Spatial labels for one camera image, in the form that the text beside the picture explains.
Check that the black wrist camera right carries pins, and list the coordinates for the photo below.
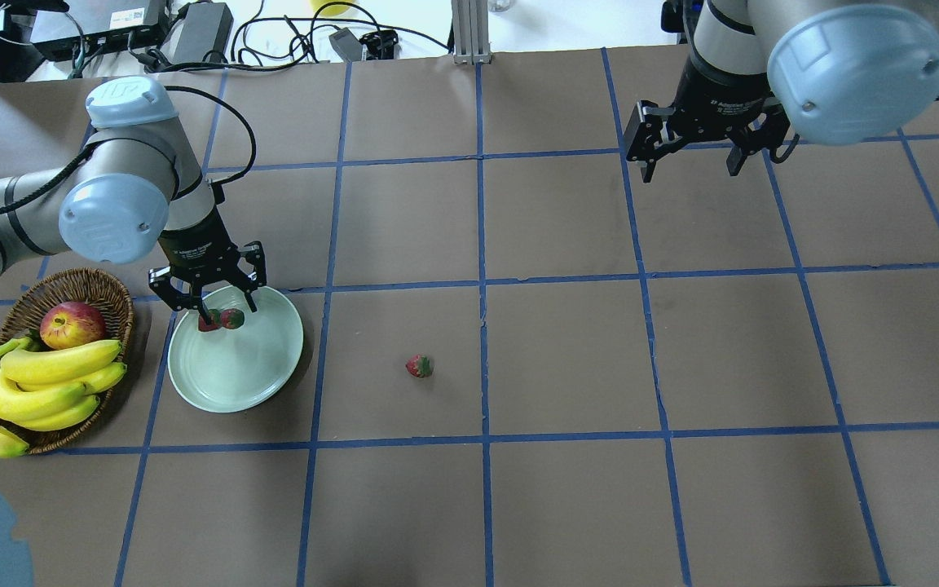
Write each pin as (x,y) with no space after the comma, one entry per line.
(680,17)

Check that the red strawberry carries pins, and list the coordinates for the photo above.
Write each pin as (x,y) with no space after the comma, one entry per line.
(231,318)
(420,366)
(211,321)

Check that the light green plate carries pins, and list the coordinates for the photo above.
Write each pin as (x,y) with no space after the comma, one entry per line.
(227,370)

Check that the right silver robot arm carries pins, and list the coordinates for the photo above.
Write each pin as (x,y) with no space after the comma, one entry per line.
(844,71)

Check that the black power adapter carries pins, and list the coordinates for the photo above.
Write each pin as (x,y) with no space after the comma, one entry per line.
(204,28)

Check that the brown wicker basket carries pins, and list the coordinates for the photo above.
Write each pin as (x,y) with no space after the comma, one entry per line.
(112,299)

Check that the aluminium frame post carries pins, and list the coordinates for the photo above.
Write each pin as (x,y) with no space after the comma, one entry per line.
(472,44)

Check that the red apple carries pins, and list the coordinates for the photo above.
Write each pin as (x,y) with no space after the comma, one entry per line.
(72,324)

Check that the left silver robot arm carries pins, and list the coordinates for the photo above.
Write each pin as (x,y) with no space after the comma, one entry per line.
(134,186)

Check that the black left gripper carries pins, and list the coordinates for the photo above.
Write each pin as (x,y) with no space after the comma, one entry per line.
(196,242)

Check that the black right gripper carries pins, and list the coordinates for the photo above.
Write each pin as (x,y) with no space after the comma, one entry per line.
(718,104)

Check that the yellow banana bunch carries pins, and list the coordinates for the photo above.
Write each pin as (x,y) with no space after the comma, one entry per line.
(53,391)

